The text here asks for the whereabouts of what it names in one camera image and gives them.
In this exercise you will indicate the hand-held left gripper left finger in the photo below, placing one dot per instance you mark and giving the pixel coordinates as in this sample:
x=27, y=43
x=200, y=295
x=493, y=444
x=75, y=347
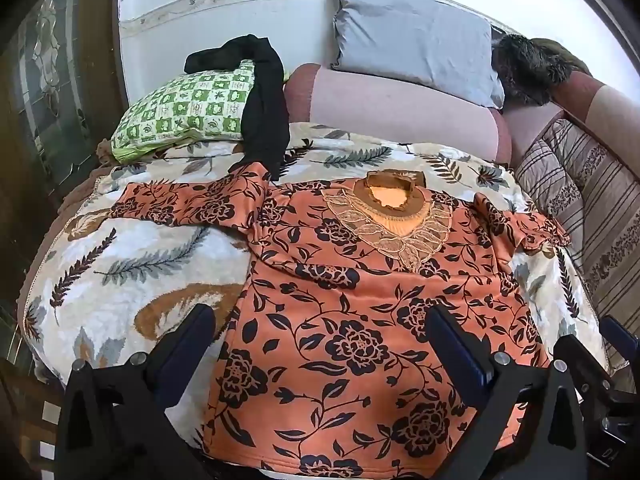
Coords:
x=199, y=325

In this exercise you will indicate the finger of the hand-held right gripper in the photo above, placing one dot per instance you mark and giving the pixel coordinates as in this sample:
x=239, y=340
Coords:
x=622, y=340
x=585, y=370

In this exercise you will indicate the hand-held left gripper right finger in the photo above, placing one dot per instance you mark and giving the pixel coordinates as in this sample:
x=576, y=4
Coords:
x=450, y=332

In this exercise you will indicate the orange black floral blouse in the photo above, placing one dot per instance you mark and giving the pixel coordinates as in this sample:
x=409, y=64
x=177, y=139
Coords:
x=350, y=310

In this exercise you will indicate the leaf print fleece blanket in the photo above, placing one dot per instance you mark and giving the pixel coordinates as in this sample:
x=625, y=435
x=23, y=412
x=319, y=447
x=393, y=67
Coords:
x=125, y=260

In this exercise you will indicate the green checked pillow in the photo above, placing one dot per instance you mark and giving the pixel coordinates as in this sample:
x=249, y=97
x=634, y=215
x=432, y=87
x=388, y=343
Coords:
x=190, y=105

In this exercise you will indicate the black garment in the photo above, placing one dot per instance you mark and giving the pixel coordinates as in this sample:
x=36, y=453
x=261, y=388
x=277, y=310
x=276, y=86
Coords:
x=265, y=110

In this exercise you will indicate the pink bolster pillow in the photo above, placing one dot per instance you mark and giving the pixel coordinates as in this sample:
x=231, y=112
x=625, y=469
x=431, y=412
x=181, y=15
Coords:
x=400, y=110

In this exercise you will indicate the pink maroon bolster cushion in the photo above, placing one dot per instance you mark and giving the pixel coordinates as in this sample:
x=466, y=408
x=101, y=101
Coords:
x=615, y=110

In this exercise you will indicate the stained glass door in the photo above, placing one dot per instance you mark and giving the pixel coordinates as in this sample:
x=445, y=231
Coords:
x=50, y=85

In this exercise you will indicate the grey pillow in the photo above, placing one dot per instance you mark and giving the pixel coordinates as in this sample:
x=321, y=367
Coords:
x=415, y=35

